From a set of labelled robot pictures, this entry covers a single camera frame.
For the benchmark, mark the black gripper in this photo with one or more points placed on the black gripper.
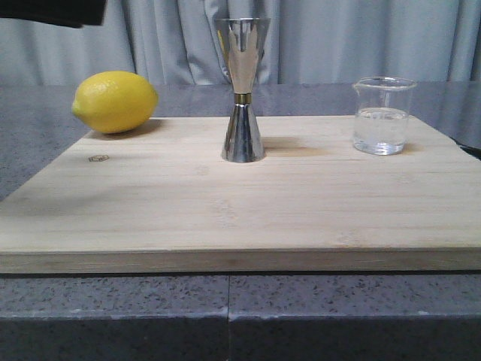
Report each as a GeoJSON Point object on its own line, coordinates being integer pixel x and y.
{"type": "Point", "coordinates": [70, 13]}

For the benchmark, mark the steel double jigger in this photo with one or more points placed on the steel double jigger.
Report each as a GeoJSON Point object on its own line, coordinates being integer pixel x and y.
{"type": "Point", "coordinates": [242, 43]}

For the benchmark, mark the small glass beaker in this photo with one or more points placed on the small glass beaker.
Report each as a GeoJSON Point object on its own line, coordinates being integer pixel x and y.
{"type": "Point", "coordinates": [382, 113]}

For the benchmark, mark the yellow lemon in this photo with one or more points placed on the yellow lemon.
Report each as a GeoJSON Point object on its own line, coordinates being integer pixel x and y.
{"type": "Point", "coordinates": [112, 102]}

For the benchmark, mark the grey curtain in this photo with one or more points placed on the grey curtain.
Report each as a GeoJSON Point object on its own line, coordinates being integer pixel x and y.
{"type": "Point", "coordinates": [175, 42]}

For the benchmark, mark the wooden cutting board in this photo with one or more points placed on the wooden cutting board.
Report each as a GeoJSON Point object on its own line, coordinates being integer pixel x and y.
{"type": "Point", "coordinates": [161, 199]}

